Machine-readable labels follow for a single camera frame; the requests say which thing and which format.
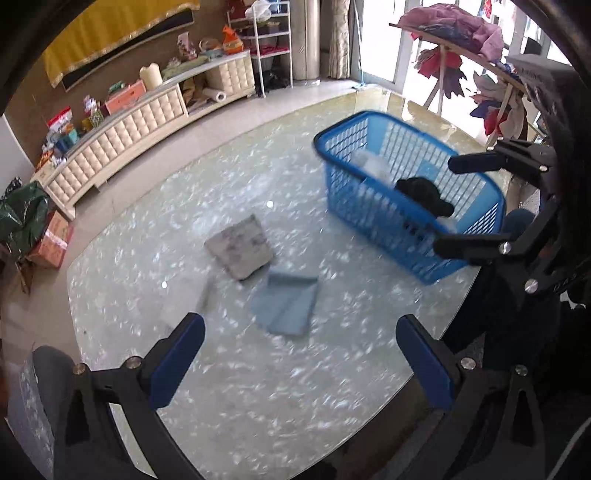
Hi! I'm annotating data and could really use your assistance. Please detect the orange bag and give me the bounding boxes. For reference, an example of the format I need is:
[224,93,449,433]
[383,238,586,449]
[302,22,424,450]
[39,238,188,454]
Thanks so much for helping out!
[222,25,244,55]

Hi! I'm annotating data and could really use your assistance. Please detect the white metal rack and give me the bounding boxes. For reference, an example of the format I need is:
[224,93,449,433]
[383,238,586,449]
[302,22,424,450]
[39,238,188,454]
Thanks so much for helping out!
[252,0,294,97]

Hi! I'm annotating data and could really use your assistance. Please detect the pile of pink clothes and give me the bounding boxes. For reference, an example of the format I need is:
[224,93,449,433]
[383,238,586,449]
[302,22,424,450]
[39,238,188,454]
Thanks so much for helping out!
[398,4,505,61]

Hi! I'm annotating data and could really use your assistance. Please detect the dark green plastic bag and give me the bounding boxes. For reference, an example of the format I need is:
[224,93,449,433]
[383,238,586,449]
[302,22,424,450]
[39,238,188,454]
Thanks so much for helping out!
[0,181,51,252]

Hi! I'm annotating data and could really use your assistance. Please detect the cardboard box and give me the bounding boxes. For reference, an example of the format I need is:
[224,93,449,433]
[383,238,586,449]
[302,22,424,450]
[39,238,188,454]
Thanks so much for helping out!
[28,210,75,269]

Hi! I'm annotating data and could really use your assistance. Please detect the thin white cloth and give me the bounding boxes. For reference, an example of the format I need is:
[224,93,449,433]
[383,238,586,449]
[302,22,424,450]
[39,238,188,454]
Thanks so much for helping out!
[159,274,214,326]

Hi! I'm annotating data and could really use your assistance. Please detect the wooden drying rack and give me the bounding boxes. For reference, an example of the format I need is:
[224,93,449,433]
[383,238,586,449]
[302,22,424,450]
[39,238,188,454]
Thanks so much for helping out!
[389,22,543,148]

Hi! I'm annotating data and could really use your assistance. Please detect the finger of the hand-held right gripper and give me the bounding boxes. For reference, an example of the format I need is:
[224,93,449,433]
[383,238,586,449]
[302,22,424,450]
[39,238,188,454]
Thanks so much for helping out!
[433,198,561,296]
[448,138,557,188]

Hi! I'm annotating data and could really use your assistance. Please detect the cream tufted television cabinet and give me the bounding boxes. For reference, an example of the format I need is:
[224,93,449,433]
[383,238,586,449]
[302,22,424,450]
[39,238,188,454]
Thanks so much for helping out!
[31,48,256,221]

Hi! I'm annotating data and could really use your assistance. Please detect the cream cylinder jar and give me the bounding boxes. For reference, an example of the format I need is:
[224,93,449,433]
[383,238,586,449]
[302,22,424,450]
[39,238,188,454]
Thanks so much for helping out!
[140,65,164,92]

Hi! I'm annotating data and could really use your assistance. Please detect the white quilted cloth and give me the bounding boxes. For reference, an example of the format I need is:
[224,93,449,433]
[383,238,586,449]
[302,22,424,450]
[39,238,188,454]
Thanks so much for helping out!
[353,151,400,185]

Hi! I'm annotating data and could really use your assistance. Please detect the black television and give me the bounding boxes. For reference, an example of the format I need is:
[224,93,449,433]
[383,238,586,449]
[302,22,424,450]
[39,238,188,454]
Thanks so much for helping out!
[62,9,195,92]

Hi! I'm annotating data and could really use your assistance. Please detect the black cloth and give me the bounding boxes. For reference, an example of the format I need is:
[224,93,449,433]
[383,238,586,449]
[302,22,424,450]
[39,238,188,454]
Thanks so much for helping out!
[394,176,455,217]

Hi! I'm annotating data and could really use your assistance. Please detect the sliding glass door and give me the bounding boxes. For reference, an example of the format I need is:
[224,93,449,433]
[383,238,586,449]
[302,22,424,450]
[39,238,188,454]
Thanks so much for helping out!
[355,0,555,121]

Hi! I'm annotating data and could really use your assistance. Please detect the blue plastic basket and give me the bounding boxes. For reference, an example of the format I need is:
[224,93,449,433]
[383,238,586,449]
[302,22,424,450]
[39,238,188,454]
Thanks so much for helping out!
[313,111,507,284]

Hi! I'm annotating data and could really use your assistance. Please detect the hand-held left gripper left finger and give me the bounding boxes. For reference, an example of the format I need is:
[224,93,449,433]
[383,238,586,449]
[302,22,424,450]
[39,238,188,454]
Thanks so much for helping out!
[53,312,206,480]

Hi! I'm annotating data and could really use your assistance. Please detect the patterned curtain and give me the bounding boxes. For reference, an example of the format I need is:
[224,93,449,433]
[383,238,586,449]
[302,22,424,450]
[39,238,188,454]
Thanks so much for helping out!
[320,0,356,79]

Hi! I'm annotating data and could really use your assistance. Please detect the light blue cloth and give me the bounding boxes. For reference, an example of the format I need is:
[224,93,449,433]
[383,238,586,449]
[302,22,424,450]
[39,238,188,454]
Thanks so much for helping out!
[249,270,320,337]

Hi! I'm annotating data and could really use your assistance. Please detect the pink storage box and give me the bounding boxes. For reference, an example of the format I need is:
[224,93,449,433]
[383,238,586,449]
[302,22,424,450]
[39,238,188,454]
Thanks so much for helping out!
[104,79,147,116]

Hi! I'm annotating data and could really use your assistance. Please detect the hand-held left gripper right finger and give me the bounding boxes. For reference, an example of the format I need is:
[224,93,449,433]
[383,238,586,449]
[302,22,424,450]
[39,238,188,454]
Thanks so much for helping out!
[396,315,546,480]

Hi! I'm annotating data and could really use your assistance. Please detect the red snack bag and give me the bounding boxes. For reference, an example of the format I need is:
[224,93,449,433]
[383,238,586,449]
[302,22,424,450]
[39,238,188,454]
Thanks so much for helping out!
[46,107,75,134]

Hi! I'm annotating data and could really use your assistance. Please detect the grey mottled cloth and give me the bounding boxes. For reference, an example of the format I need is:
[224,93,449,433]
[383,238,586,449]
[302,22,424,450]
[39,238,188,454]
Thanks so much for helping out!
[204,213,274,281]

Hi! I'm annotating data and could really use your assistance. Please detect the hanging red clothes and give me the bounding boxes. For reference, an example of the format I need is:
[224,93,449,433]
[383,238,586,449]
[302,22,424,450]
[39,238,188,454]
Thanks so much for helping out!
[413,46,467,100]

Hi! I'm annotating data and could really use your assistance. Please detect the standing air conditioner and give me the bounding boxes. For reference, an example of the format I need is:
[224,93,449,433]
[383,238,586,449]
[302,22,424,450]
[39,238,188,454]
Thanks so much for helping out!
[295,0,321,84]

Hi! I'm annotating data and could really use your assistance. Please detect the yellow cover cloth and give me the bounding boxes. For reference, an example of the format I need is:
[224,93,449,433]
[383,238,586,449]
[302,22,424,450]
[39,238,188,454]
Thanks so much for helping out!
[43,0,201,88]

